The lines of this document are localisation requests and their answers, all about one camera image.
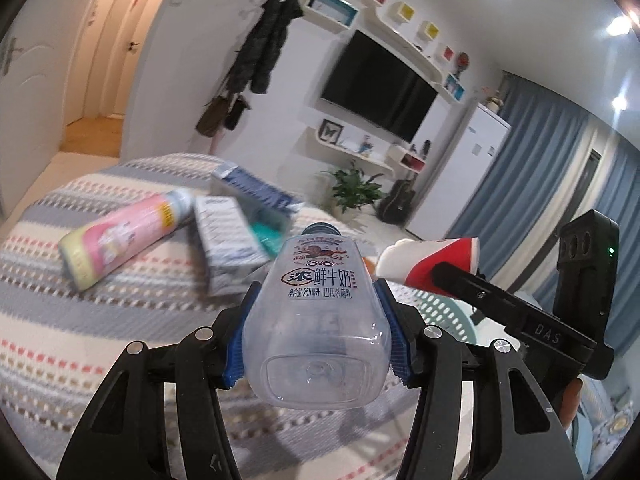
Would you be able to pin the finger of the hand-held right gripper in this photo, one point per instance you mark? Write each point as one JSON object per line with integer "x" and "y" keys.
{"x": 500, "y": 305}

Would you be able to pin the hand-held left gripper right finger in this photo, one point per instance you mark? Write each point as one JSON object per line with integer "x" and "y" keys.
{"x": 398, "y": 342}

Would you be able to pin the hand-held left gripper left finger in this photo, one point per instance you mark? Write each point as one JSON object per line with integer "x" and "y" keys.
{"x": 235, "y": 352}

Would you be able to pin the light blue plastic basket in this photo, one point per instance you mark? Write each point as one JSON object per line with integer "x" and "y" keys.
{"x": 445, "y": 310}

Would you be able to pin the clear plastic milk bottle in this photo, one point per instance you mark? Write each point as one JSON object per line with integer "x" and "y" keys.
{"x": 315, "y": 320}

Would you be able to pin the red white tube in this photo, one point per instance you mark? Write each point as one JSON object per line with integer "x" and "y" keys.
{"x": 425, "y": 255}

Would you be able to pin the white and blue carton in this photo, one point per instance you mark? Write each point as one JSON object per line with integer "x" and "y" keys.
{"x": 225, "y": 240}

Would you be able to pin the teal packet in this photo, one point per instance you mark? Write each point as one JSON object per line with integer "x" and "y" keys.
{"x": 269, "y": 235}

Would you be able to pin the pink plastic bottle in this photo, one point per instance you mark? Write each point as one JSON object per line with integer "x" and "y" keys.
{"x": 125, "y": 235}

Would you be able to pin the blue and white box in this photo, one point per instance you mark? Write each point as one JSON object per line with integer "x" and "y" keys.
{"x": 255, "y": 187}

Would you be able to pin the person's right hand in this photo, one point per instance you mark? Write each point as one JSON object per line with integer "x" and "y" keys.
{"x": 570, "y": 405}

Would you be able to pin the blue curtain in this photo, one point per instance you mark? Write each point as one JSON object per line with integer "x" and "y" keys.
{"x": 530, "y": 160}

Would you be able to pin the white fridge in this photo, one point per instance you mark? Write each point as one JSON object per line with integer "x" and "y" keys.
{"x": 465, "y": 170}

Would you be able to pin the black guitar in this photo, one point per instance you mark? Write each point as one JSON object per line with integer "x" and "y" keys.
{"x": 397, "y": 202}

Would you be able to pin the blue floral cloth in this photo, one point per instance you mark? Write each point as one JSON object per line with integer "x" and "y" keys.
{"x": 607, "y": 425}

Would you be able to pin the green potted plant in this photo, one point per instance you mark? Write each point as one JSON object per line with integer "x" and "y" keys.
{"x": 352, "y": 190}

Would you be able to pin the striped blanket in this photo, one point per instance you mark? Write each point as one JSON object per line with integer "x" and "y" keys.
{"x": 75, "y": 340}

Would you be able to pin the white box shelf red inside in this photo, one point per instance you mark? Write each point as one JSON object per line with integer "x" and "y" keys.
{"x": 412, "y": 162}

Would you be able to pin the small dark ornament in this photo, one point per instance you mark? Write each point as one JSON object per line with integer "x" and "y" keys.
{"x": 427, "y": 148}

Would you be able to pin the small figurine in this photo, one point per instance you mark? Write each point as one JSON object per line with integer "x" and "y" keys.
{"x": 366, "y": 144}

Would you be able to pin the framed butterfly picture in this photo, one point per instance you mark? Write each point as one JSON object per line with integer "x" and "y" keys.
{"x": 330, "y": 131}

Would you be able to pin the small blue cube shelf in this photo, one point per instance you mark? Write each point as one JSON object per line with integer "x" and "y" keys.
{"x": 455, "y": 87}

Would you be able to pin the brown bag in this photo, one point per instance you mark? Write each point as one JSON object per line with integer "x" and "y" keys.
{"x": 211, "y": 117}

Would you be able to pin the black bag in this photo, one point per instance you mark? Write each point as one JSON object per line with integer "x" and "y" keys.
{"x": 235, "y": 112}

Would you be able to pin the red round ornament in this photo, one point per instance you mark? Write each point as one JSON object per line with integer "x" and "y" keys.
{"x": 462, "y": 62}

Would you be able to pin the black television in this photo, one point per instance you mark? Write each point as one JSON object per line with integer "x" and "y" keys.
{"x": 380, "y": 85}

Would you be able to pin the small red cube shelf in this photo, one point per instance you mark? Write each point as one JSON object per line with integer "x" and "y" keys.
{"x": 447, "y": 54}

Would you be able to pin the yellow cube shelf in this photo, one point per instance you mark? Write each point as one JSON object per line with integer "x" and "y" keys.
{"x": 430, "y": 31}
{"x": 404, "y": 11}

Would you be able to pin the black coat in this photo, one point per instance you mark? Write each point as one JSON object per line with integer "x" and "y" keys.
{"x": 270, "y": 35}

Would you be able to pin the white door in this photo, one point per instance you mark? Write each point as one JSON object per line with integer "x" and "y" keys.
{"x": 30, "y": 85}

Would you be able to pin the large blue cube shelf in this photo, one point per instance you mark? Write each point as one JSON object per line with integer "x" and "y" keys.
{"x": 330, "y": 7}

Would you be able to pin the white curved wall shelf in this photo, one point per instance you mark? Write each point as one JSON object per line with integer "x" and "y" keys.
{"x": 345, "y": 152}

